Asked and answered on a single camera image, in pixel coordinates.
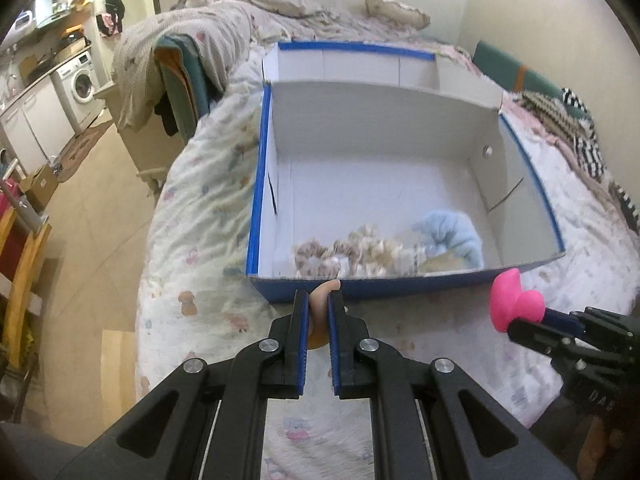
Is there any yellow wooden rack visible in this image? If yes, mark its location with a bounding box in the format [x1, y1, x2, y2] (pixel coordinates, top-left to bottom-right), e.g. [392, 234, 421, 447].
[1, 220, 51, 372]

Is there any cardboard box on floor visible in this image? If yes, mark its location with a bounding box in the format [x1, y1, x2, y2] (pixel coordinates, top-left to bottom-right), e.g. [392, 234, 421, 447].
[20, 165, 58, 212]

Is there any patterned white bed quilt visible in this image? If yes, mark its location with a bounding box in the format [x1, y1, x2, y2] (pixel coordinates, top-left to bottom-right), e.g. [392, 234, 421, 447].
[136, 49, 639, 479]

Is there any cream patterned scrunchie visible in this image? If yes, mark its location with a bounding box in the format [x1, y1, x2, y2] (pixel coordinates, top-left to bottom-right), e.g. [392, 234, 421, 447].
[346, 226, 427, 278]

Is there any black white striped cloth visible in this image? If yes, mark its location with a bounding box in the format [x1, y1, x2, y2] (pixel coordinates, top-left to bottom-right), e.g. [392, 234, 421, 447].
[514, 90, 639, 234]

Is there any beige frilled scrunchie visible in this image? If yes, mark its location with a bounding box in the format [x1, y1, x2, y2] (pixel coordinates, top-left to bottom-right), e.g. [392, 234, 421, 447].
[294, 238, 362, 280]

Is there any pink soft toy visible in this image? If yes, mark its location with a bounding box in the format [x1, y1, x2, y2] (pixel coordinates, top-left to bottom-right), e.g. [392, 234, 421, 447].
[489, 269, 546, 333]

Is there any white washing machine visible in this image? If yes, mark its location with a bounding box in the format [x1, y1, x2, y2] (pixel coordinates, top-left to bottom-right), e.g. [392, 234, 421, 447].
[51, 51, 104, 133]

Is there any white kitchen cabinet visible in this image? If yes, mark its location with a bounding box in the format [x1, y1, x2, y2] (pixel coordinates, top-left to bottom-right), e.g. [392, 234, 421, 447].
[1, 76, 75, 174]

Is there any light blue fluffy scrunchie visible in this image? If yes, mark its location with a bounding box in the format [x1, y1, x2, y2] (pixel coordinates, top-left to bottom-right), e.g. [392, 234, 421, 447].
[411, 210, 485, 269]

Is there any peach soft toy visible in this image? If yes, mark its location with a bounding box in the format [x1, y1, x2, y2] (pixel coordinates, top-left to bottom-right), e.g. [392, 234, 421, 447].
[308, 280, 341, 350]

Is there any white box with blue edges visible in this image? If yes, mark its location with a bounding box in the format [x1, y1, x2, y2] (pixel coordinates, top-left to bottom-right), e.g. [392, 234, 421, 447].
[246, 41, 565, 302]

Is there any cream frilled pillow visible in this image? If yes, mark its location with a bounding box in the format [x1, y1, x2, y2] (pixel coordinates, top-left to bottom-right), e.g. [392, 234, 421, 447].
[364, 0, 431, 30]

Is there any white microwave oven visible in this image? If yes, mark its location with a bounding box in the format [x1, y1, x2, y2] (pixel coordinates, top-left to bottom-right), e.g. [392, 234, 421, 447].
[12, 9, 36, 34]

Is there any teal cushion with orange stripe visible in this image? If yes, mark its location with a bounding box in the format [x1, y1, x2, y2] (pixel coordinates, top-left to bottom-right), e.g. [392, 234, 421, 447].
[472, 40, 590, 119]

